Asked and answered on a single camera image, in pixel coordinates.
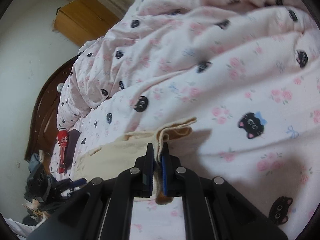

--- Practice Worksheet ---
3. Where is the dark purple folded garment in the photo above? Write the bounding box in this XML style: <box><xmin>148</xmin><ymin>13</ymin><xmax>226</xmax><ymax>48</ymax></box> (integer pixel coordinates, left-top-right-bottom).
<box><xmin>65</xmin><ymin>129</ymin><xmax>81</xmax><ymax>168</ymax></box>

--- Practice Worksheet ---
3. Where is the beige knit garment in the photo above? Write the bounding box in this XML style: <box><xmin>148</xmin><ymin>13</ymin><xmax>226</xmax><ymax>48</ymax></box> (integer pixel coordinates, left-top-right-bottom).
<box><xmin>72</xmin><ymin>116</ymin><xmax>197</xmax><ymax>205</ymax></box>

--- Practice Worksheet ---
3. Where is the pink cat print duvet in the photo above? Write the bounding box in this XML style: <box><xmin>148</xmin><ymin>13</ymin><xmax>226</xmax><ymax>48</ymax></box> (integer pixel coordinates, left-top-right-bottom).
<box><xmin>57</xmin><ymin>0</ymin><xmax>319</xmax><ymax>130</ymax></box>

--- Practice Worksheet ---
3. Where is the light wooden wardrobe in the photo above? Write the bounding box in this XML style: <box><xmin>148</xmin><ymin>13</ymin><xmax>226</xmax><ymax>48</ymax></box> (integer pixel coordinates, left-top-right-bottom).
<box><xmin>53</xmin><ymin>0</ymin><xmax>119</xmax><ymax>47</ymax></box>

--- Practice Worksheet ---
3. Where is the blue grey clothes pile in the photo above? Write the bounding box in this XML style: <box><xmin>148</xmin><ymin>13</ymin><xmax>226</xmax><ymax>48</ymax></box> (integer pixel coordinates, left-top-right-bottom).
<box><xmin>28</xmin><ymin>151</ymin><xmax>44</xmax><ymax>173</ymax></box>

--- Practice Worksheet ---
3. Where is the dark wooden headboard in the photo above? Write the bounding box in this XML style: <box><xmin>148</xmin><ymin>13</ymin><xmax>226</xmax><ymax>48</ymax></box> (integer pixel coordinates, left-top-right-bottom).
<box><xmin>24</xmin><ymin>56</ymin><xmax>77</xmax><ymax>161</ymax></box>

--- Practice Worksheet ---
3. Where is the white charger on headboard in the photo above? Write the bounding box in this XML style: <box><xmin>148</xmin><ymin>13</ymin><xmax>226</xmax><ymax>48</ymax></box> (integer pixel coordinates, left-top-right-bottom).
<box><xmin>57</xmin><ymin>83</ymin><xmax>64</xmax><ymax>93</ymax></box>

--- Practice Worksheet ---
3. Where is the red black white jersey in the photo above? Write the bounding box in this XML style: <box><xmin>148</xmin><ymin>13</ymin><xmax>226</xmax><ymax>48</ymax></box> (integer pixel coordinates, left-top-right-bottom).
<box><xmin>56</xmin><ymin>129</ymin><xmax>69</xmax><ymax>173</ymax></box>

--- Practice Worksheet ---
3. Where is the pink cat print bedsheet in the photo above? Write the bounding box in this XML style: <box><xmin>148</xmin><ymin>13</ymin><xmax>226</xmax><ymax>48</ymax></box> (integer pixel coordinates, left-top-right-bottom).
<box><xmin>48</xmin><ymin>27</ymin><xmax>320</xmax><ymax>240</ymax></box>

